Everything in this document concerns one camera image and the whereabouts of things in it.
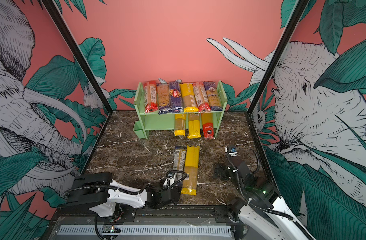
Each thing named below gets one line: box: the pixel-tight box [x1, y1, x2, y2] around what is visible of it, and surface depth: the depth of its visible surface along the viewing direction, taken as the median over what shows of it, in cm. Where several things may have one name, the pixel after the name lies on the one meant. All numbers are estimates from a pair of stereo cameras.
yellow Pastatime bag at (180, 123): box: [174, 113, 187, 136], surface depth 92 cm
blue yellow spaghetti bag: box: [156, 78, 172, 115], surface depth 88 cm
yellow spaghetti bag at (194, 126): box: [187, 113, 202, 139], surface depth 95 cm
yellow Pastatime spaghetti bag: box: [179, 83, 199, 113], surface depth 88 cm
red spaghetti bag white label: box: [192, 81, 211, 113], surface depth 87 cm
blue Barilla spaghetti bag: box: [169, 79, 184, 113], surface depth 87 cm
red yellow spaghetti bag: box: [201, 113, 216, 140], surface depth 95 cm
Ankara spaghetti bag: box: [203, 81, 223, 111], surface depth 88 cm
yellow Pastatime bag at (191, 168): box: [181, 145, 200, 196], surface depth 92 cm
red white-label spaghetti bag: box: [143, 80, 158, 114], surface depth 87 cm
